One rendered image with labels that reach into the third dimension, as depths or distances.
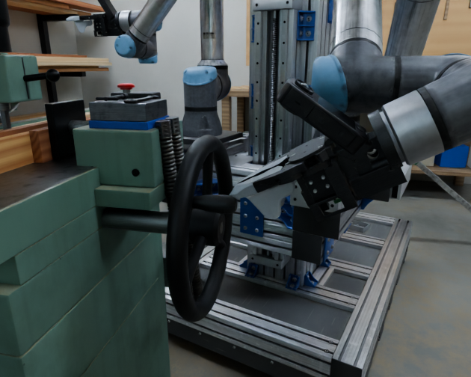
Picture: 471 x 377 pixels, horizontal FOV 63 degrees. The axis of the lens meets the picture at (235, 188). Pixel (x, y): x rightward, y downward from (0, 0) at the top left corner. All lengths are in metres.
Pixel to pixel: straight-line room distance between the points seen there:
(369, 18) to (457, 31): 3.36
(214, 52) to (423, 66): 1.03
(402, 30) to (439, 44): 2.96
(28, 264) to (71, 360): 0.19
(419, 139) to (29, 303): 0.50
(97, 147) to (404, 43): 0.71
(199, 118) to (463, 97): 1.01
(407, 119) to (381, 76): 0.10
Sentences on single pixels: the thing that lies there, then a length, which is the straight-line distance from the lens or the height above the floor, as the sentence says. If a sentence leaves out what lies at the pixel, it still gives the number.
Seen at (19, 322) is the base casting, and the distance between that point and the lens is 0.56.
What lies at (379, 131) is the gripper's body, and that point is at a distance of 0.45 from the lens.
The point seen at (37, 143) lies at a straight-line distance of 0.71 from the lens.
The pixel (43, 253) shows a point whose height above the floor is 0.82.
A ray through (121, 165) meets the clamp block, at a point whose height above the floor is 0.90.
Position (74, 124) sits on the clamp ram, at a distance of 0.73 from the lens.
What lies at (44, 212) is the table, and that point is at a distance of 0.56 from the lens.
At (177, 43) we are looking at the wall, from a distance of 4.20.
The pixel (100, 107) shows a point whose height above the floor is 0.99.
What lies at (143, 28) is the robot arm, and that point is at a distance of 1.45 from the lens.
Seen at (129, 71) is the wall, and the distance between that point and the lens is 4.45.
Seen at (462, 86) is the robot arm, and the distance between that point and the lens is 0.46.
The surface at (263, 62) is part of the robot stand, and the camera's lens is 1.33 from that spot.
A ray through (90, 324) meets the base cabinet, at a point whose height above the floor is 0.66.
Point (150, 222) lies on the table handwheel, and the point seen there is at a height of 0.82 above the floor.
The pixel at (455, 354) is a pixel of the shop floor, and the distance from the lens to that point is 1.81.
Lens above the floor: 1.05
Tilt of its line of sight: 18 degrees down
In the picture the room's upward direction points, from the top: straight up
